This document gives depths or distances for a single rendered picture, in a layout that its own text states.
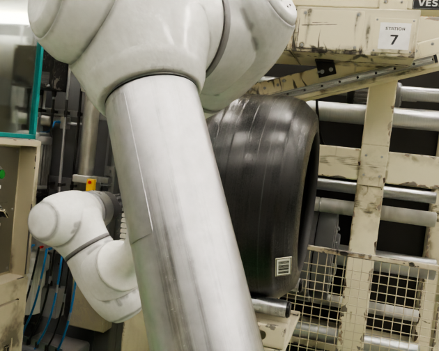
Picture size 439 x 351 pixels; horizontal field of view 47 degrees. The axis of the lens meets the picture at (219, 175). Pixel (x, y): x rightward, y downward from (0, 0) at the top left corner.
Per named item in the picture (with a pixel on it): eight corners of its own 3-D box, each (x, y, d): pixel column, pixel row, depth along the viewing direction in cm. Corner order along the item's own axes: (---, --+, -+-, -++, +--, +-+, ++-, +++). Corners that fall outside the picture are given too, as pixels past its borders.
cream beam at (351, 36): (222, 47, 170) (227, 3, 169) (240, 62, 194) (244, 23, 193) (415, 58, 154) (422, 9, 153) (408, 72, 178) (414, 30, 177)
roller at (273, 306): (165, 297, 144) (162, 287, 141) (171, 284, 147) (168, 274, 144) (288, 322, 134) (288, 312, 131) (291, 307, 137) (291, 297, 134)
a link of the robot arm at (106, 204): (68, 188, 112) (83, 185, 118) (64, 228, 113) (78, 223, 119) (105, 195, 110) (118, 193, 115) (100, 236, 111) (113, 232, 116)
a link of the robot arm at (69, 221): (54, 205, 113) (85, 255, 112) (7, 214, 98) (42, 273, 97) (90, 178, 110) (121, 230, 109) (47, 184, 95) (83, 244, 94)
